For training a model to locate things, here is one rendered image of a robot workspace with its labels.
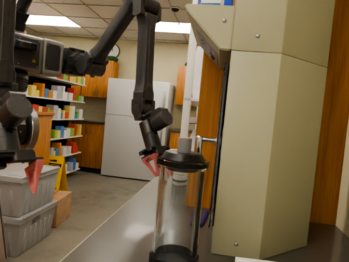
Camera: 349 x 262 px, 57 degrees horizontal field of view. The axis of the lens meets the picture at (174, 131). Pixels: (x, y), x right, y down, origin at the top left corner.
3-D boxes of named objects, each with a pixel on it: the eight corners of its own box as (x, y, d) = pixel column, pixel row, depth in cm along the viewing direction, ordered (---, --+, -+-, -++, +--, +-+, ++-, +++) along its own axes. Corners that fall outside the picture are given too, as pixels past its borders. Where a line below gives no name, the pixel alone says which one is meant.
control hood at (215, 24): (228, 70, 104) (231, 40, 104) (231, 50, 72) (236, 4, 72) (192, 68, 106) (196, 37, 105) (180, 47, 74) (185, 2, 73)
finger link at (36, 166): (50, 187, 77) (43, 151, 79) (20, 191, 71) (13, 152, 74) (37, 195, 81) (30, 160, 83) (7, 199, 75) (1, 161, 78)
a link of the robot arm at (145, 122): (146, 122, 121) (135, 122, 117) (158, 115, 117) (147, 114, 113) (150, 140, 119) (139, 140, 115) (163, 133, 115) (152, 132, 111)
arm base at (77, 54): (81, 76, 151) (83, 50, 151) (92, 76, 146) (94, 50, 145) (65, 73, 145) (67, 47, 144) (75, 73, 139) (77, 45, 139)
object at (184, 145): (210, 170, 68) (213, 139, 68) (197, 176, 60) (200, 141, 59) (170, 164, 72) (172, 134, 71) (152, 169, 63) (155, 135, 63)
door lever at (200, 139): (213, 174, 78) (214, 172, 81) (217, 135, 78) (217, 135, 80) (191, 171, 79) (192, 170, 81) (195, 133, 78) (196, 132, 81)
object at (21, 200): (59, 200, 308) (61, 166, 307) (20, 220, 249) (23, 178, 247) (19, 194, 314) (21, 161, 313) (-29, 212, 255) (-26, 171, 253)
